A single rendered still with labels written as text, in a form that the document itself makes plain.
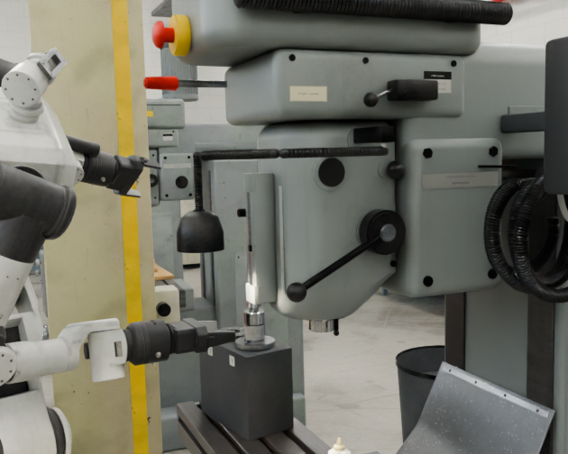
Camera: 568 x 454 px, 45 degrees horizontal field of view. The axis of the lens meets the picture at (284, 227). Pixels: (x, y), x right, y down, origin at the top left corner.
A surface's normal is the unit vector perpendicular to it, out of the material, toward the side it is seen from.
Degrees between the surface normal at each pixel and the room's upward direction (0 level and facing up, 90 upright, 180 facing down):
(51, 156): 76
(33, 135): 35
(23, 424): 60
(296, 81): 90
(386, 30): 90
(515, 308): 90
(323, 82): 90
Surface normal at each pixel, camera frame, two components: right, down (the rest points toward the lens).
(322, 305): 0.27, 0.62
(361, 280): 0.39, 0.40
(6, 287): 0.69, 0.35
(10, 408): 0.64, -0.22
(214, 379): -0.82, 0.08
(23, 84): -0.04, 0.53
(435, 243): 0.40, 0.09
